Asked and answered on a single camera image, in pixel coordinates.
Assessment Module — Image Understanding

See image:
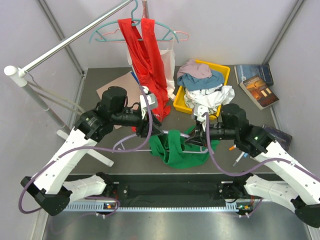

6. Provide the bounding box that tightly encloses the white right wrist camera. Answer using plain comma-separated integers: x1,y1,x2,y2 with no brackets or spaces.
191,104,209,131

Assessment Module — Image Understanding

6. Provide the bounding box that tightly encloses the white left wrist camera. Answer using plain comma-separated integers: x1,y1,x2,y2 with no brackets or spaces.
139,93,158,119

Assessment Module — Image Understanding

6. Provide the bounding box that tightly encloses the red tank top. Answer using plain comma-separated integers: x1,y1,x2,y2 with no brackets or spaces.
117,18,171,122

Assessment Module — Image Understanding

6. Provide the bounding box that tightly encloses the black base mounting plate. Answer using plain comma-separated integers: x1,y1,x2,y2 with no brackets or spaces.
84,173,264,208

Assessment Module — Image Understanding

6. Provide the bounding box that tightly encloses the blue hardcover book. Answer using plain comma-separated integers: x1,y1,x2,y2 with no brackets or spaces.
234,64,274,87

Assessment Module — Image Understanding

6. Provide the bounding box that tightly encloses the teal plastic hanger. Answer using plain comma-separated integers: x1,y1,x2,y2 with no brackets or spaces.
88,0,181,43

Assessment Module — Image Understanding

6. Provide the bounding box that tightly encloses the orange cover paperback book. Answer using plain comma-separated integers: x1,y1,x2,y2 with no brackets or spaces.
239,75,279,110

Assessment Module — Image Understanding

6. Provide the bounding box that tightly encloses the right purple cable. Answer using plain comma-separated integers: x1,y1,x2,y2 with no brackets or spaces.
202,111,320,218

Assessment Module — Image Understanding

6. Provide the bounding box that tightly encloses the white patterned garment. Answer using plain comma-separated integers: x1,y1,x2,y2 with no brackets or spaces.
183,84,235,115

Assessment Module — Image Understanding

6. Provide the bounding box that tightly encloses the brown cardboard sheet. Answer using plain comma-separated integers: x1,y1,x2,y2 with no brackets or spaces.
96,70,147,130

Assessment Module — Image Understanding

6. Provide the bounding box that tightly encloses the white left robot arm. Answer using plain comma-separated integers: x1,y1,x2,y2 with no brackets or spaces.
21,86,162,216

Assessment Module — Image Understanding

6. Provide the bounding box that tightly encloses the blue garment in bin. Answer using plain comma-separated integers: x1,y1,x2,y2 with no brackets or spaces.
177,70,225,91

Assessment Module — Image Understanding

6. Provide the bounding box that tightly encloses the orange cap marker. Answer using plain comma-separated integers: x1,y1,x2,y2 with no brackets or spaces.
229,145,237,151

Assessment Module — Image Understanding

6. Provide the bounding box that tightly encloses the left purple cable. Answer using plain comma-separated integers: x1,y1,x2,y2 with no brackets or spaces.
18,85,153,218

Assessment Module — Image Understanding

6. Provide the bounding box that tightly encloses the clear plastic hanger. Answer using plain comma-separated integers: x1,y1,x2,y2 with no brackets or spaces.
27,73,85,116

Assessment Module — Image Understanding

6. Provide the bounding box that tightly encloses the yellow plastic bin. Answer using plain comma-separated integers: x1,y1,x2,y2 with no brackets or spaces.
173,59,231,121

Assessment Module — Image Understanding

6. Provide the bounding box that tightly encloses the green tank top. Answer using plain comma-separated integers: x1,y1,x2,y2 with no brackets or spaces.
149,129,210,169

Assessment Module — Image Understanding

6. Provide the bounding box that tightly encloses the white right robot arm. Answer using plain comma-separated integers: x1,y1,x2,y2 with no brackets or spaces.
186,103,320,228

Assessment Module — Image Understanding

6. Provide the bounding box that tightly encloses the grey slotted cable duct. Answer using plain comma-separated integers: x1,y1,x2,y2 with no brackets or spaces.
63,200,239,213

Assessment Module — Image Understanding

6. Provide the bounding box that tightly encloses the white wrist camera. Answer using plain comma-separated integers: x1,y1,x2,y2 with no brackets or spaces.
139,93,158,119
191,104,209,131

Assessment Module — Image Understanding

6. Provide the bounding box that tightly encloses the pink garment in bin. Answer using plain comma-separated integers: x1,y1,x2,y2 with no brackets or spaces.
177,59,212,79

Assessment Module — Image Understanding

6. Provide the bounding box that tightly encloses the metal clothes rail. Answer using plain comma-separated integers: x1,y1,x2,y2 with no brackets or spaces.
22,0,132,74

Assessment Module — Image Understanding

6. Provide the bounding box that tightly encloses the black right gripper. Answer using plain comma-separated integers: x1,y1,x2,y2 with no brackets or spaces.
185,117,237,147

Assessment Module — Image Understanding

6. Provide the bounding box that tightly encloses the dark sunset cover book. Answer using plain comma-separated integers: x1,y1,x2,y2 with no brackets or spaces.
262,124,293,152

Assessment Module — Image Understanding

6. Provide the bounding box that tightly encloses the purple cable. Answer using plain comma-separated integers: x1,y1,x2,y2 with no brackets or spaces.
18,85,153,218
202,111,320,218

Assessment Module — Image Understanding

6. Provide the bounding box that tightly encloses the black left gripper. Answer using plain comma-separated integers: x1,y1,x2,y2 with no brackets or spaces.
111,108,164,138

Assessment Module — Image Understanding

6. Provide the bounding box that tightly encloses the lavender plastic hanger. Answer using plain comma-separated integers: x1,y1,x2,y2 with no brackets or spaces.
112,134,209,154

